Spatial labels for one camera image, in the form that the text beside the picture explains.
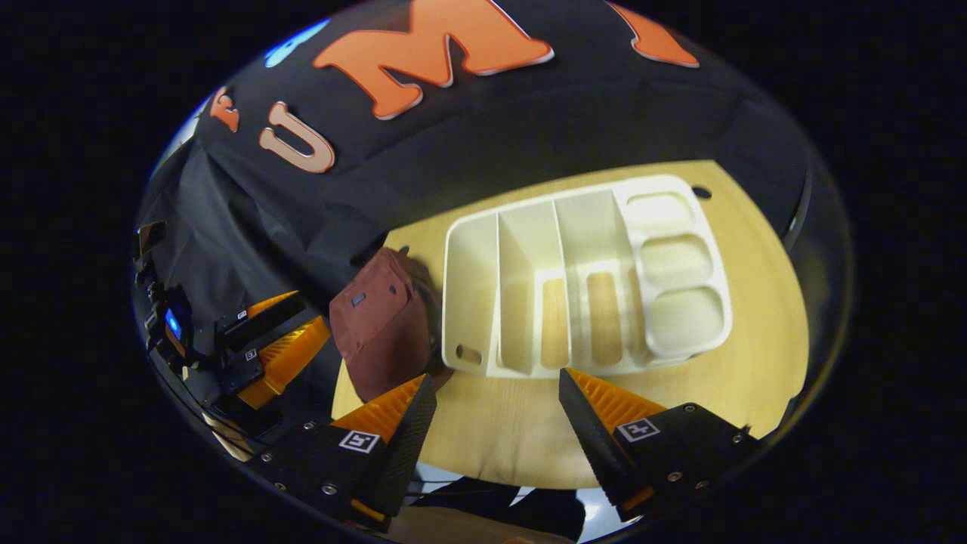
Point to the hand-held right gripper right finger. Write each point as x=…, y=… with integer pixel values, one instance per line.
x=589, y=442

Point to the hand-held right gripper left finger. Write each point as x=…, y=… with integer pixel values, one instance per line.
x=404, y=442

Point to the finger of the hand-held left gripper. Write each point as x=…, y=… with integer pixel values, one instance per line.
x=261, y=321
x=291, y=355

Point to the maroon schoolbag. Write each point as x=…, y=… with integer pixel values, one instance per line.
x=381, y=325

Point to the cream plastic bookshelf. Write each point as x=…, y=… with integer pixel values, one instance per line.
x=521, y=249

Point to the dark cloth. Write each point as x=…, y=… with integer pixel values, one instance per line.
x=498, y=502

